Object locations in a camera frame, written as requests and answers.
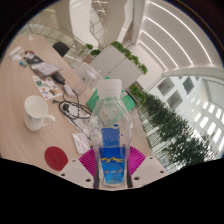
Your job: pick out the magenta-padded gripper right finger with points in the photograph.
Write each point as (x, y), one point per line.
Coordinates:
(148, 170)

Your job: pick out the flat round red coaster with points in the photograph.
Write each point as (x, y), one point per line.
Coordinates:
(56, 158)

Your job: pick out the clear plastic tumbler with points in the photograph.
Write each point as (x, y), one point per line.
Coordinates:
(85, 83)

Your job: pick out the white remote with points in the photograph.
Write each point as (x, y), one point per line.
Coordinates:
(15, 51)

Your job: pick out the clear blue-labelled water bottle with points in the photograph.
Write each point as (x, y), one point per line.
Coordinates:
(112, 140)

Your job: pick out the black office chair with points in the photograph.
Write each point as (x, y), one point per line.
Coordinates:
(61, 49)

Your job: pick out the black pouch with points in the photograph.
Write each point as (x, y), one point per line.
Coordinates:
(58, 78)

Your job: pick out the colourful sticker sheet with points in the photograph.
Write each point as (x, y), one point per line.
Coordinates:
(47, 87)

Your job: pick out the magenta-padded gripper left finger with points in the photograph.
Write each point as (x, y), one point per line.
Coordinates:
(78, 173)

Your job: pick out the green tote bag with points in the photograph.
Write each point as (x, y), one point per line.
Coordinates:
(128, 101)

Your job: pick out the white ceramic mug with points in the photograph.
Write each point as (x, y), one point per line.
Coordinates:
(35, 113)

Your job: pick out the small white card box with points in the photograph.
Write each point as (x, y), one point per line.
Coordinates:
(81, 143)

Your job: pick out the white cabinet with plants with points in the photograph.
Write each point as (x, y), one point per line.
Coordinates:
(116, 66)

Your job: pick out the row of green trees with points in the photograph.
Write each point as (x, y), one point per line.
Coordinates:
(176, 133)

